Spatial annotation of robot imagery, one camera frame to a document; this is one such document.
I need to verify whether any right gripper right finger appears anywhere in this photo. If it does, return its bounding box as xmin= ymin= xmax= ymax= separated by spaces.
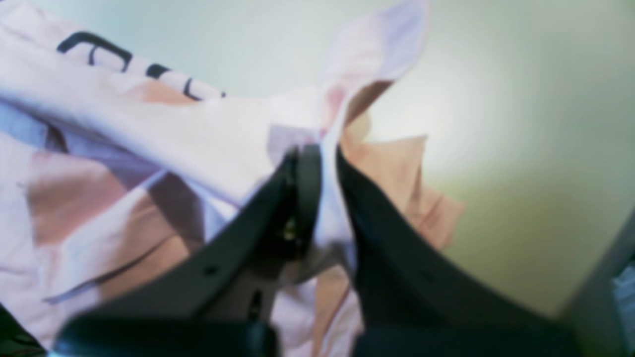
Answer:
xmin=336 ymin=149 xmax=581 ymax=357

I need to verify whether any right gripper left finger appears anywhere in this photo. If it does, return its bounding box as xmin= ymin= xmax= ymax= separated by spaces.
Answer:
xmin=54 ymin=145 xmax=321 ymax=357

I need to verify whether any pink T-shirt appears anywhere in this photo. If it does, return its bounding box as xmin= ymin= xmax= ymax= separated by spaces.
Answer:
xmin=1 ymin=0 xmax=464 ymax=357

